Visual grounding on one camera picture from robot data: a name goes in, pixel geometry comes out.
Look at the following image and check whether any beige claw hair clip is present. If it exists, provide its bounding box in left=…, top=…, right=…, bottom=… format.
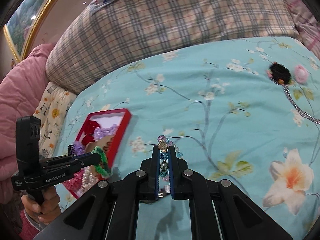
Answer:
left=85, top=135, right=113, bottom=154

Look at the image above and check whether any black plastic comb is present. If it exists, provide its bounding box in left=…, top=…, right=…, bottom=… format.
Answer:
left=67, top=144, right=76, bottom=155

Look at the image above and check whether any black pompom hair tie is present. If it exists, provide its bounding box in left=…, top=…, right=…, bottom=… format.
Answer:
left=267, top=61, right=293, bottom=86

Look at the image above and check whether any purple Kuromi hair scrunchie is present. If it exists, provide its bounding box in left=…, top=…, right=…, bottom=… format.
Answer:
left=93, top=124, right=118, bottom=141

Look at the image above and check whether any green knitted hair clip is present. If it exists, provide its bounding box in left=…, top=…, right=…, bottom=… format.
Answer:
left=91, top=146, right=111, bottom=178

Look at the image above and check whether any gold framed picture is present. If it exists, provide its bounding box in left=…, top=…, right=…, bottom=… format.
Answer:
left=3, top=0, right=57, bottom=62

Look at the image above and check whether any pink quilted blanket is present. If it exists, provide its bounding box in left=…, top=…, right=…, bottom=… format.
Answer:
left=0, top=43, right=54, bottom=204

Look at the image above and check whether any pink pompom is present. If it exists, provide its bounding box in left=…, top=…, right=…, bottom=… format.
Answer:
left=294, top=65, right=309, bottom=84

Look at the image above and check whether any person's left hand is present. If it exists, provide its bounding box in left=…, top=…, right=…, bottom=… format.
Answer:
left=21, top=186, right=61, bottom=225

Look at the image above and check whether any red velvet bow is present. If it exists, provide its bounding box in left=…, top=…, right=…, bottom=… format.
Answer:
left=81, top=120, right=100, bottom=146

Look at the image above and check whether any teal floral bed sheet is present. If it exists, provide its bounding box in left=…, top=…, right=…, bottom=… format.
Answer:
left=54, top=37, right=319, bottom=239

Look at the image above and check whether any white pearl bracelet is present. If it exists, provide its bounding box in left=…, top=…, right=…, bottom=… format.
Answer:
left=80, top=167, right=97, bottom=196

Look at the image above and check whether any pink fluffy scrunchie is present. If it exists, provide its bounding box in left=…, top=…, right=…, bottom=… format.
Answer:
left=63, top=169, right=84, bottom=192

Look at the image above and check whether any plaid pillow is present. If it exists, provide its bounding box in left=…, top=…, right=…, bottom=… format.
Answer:
left=46, top=0, right=300, bottom=94

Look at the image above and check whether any red cardboard tray box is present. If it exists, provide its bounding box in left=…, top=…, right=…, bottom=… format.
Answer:
left=63, top=108, right=132, bottom=199

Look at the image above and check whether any cartoon animal print pillow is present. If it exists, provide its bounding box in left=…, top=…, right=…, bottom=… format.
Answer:
left=33, top=82, right=76, bottom=158

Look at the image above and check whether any purple bead flower scrunchie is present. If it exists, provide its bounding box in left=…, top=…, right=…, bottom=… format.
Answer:
left=73, top=141, right=85, bottom=155

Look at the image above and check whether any colourful crystal bead bracelet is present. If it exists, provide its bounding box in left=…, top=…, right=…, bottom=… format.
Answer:
left=157, top=134, right=184, bottom=183

